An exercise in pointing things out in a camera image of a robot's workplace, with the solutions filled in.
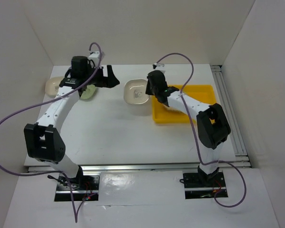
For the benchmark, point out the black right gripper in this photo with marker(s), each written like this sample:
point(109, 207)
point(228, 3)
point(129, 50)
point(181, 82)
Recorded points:
point(148, 90)

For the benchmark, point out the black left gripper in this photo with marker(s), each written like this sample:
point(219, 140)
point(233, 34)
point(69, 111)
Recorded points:
point(109, 81)

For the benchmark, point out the cream panda plate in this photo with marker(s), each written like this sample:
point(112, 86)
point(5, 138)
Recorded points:
point(135, 92)
point(52, 86)

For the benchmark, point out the yellow panda plate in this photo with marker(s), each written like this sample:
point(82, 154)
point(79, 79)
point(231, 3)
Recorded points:
point(171, 109)

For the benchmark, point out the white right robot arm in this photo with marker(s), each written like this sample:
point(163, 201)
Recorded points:
point(212, 126)

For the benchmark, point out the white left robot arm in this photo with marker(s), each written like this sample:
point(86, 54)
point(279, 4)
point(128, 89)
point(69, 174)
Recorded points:
point(43, 140)

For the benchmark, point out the yellow plastic bin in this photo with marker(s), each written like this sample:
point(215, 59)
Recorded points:
point(162, 115)

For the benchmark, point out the green panda plate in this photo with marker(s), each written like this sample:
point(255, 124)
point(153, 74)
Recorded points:
point(89, 92)

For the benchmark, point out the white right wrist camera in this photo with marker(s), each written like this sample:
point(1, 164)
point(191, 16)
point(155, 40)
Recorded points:
point(159, 67)

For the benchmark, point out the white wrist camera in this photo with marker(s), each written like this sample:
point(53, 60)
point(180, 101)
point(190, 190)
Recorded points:
point(95, 58)
point(159, 67)

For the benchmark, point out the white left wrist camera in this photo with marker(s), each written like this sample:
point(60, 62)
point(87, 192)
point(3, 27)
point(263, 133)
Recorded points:
point(95, 58)

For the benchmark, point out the aluminium table edge rail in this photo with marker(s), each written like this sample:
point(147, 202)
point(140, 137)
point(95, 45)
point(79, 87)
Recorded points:
point(140, 167)

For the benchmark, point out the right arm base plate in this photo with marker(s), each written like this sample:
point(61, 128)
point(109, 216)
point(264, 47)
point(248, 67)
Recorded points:
point(195, 189)

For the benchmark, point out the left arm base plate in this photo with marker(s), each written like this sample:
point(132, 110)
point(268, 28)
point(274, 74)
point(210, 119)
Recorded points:
point(87, 189)

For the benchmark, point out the aluminium side rail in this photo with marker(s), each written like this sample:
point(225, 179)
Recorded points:
point(242, 158)

